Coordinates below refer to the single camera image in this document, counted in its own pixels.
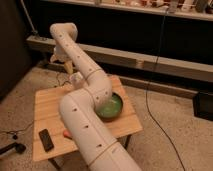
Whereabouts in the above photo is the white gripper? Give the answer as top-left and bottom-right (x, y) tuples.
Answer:
(50, 44), (73, 75)

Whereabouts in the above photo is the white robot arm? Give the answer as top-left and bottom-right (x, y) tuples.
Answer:
(50, 23), (142, 171)

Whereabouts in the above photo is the green ceramic bowl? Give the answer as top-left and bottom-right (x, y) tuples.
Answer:
(96, 93), (123, 121)

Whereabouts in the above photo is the metal lamp stand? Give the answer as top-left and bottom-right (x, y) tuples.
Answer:
(20, 0), (45, 40)

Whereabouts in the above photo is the small wooden table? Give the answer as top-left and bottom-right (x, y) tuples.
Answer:
(33, 76), (142, 171)

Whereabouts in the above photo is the orange carrot toy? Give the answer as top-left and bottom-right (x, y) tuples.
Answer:
(63, 130), (72, 139)

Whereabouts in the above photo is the black device on floor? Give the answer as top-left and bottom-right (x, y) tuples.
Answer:
(0, 142), (26, 155)

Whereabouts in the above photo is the thin black floor cable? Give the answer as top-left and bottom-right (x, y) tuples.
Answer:
(0, 120), (36, 140)

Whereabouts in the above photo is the black power cable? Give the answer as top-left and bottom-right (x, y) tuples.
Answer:
(144, 8), (186, 171)

